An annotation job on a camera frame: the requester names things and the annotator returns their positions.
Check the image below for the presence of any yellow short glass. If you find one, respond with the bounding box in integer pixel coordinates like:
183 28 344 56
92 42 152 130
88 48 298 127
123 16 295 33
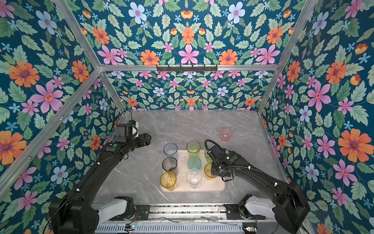
204 163 216 180

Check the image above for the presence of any green short glass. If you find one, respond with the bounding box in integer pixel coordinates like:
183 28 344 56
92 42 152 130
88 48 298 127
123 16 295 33
204 150 212 163

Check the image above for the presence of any beige plastic tray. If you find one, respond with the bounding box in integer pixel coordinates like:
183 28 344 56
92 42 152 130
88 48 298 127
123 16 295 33
160 150 226 193

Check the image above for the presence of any blue tall glass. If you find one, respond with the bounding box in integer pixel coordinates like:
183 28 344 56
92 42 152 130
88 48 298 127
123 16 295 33
163 143 178 159

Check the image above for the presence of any clear short glass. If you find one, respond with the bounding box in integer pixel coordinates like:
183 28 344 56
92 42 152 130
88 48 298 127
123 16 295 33
186 169 202 188

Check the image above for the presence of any teal short glass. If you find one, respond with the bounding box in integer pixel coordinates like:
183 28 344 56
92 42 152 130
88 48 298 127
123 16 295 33
188 157 202 170

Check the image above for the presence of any grey tall glass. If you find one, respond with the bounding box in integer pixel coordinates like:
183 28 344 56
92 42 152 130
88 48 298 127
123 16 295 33
162 157 178 174

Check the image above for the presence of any pink short glass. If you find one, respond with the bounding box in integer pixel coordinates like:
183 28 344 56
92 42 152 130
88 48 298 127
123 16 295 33
220 127 233 142

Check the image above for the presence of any light green tall glass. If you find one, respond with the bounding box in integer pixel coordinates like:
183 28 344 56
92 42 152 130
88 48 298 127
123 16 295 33
186 140 201 158

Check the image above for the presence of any yellow tall glass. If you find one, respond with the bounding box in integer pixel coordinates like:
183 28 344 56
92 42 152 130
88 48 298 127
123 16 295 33
160 171 177 191

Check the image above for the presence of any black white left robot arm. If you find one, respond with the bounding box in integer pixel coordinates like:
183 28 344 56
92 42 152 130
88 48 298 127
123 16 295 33
49 133 152 234

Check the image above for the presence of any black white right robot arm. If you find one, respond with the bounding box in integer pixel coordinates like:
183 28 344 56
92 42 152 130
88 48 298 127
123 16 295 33
208 149 310 234

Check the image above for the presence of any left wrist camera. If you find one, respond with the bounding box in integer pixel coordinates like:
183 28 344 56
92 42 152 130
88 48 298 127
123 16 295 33
114 120 139 143

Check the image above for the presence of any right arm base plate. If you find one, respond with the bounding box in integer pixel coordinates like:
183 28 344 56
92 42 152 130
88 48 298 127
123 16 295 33
224 204 266 221

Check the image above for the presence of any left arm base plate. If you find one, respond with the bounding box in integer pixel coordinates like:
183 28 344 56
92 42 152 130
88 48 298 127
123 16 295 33
110 205 151 221

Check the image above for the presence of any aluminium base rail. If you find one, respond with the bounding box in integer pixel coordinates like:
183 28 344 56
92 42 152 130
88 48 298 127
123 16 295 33
65 203 310 224

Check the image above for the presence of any metal hook rail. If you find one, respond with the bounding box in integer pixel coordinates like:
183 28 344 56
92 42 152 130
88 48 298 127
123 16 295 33
156 65 218 72

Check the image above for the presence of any white vented cable duct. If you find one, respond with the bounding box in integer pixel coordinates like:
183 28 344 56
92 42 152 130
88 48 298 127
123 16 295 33
95 223 244 234

